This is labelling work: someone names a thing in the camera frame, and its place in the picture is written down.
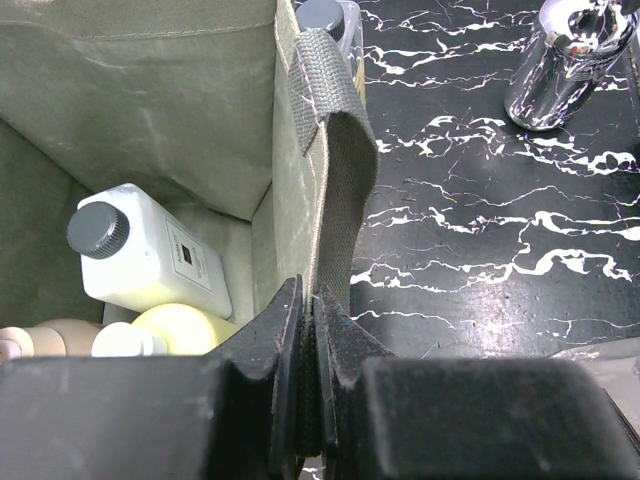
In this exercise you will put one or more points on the olive green canvas bag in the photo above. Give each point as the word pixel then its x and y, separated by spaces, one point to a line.
pixel 245 127

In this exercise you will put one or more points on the white rectangular lotion bottle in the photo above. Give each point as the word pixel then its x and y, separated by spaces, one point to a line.
pixel 136 255

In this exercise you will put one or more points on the yellow green lotion bottle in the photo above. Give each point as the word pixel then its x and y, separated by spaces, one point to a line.
pixel 170 329

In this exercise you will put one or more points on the clear square bottle grey cap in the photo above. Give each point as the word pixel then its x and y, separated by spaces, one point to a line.
pixel 342 21

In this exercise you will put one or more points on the beige brown lotion bottle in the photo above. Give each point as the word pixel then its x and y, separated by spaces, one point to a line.
pixel 57 337

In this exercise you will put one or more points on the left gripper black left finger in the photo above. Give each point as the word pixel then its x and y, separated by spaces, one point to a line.
pixel 227 414

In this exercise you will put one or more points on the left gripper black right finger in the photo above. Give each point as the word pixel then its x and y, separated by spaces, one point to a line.
pixel 386 417

